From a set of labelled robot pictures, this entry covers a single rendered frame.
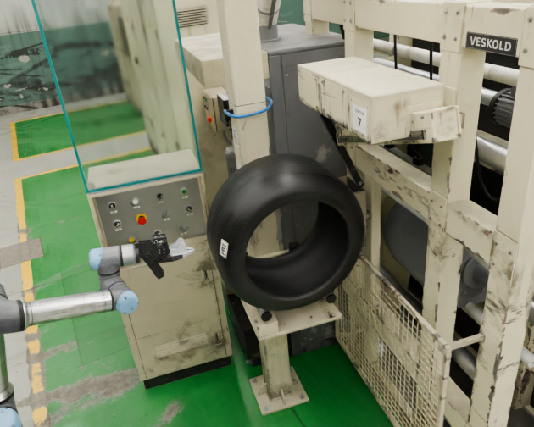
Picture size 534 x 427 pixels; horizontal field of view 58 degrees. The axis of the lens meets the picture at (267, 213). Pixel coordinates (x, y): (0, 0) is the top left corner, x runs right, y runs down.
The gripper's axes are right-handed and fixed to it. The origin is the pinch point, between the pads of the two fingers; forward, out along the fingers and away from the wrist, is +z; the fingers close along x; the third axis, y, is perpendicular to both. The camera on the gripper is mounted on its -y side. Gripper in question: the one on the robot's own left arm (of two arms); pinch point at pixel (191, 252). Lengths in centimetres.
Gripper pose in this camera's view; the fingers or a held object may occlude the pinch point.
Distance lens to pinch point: 182.7
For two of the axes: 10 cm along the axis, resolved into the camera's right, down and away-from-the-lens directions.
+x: -3.0, -4.2, 8.6
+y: 0.2, -9.0, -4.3
